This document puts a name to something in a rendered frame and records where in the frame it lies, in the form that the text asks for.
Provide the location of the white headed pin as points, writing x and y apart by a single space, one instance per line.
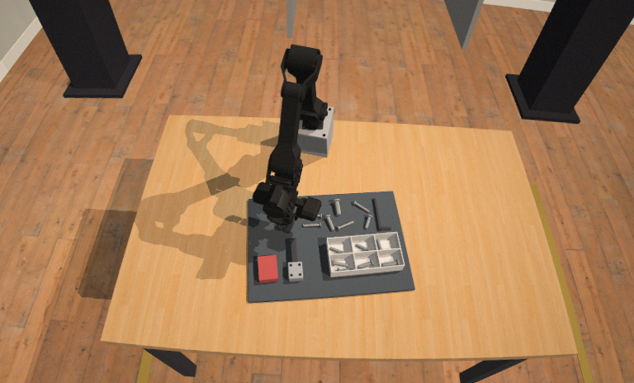
337 206
386 264

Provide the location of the red rectangular block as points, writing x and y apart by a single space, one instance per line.
267 269

